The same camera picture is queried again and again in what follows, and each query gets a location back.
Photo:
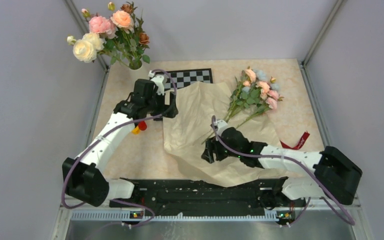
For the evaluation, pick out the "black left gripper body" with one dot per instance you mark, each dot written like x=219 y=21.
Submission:
x=160 y=108

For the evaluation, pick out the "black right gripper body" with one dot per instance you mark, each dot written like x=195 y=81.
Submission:
x=221 y=152

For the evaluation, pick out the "orange paper bouquet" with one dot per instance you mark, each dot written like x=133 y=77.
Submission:
x=184 y=136

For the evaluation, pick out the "pink blue flower bunch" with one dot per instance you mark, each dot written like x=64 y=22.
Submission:
x=255 y=94

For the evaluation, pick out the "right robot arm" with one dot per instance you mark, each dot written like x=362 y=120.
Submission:
x=327 y=173

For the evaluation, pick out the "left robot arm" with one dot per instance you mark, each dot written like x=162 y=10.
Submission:
x=83 y=175

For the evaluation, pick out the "white ceramic vase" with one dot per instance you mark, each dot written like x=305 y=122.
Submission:
x=140 y=73

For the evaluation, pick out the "flower bunch in vase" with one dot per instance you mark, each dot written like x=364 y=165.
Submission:
x=120 y=36

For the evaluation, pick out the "red yellow toy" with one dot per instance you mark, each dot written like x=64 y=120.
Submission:
x=141 y=126

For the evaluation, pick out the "black white checkerboard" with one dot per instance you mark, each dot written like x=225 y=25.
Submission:
x=186 y=77

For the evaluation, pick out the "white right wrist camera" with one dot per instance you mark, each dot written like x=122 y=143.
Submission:
x=220 y=126

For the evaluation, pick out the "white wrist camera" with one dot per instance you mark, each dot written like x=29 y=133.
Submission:
x=159 y=80
x=220 y=126

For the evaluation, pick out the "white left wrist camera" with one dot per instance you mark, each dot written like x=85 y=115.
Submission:
x=159 y=80

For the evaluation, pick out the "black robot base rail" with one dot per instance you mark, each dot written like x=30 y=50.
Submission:
x=171 y=197

